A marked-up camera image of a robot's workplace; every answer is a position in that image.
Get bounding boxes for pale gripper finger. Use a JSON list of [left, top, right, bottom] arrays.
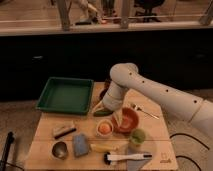
[[91, 101, 104, 114], [113, 110, 123, 126]]

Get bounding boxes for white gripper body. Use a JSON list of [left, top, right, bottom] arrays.
[[102, 82, 128, 111]]

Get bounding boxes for orange red apple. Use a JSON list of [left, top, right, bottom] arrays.
[[98, 123, 111, 135]]

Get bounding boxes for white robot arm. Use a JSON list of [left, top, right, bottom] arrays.
[[92, 63, 213, 139]]

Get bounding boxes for white paper cup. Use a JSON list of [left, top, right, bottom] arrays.
[[96, 119, 114, 137]]

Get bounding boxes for metal cup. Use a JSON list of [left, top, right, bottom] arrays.
[[52, 141, 68, 160]]

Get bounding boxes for green cucumber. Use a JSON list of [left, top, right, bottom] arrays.
[[93, 109, 113, 117]]

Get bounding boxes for orange bowl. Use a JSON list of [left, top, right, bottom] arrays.
[[111, 107, 139, 133]]

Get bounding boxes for dark brown bowl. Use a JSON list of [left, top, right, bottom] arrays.
[[99, 89, 107, 100]]

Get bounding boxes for green plastic tray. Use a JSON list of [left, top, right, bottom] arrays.
[[36, 77, 94, 116]]

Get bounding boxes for green round fruit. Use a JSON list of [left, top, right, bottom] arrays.
[[129, 129, 146, 145]]

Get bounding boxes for yellow banana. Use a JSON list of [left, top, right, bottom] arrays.
[[90, 144, 118, 152]]

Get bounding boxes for blue sponge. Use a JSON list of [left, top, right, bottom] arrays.
[[73, 134, 89, 157]]

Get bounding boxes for wooden block eraser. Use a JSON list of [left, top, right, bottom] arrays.
[[52, 121, 76, 139]]

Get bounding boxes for grey cloth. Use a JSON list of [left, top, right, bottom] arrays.
[[126, 147, 152, 171]]

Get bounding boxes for black pole stand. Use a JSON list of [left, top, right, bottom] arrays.
[[0, 132, 14, 171]]

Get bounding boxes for black office chair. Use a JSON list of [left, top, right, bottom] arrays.
[[134, 0, 165, 23]]

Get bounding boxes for white handled black brush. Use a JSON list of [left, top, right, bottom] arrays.
[[104, 153, 152, 165]]

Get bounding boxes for black cable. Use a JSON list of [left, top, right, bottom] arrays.
[[169, 132, 213, 171]]

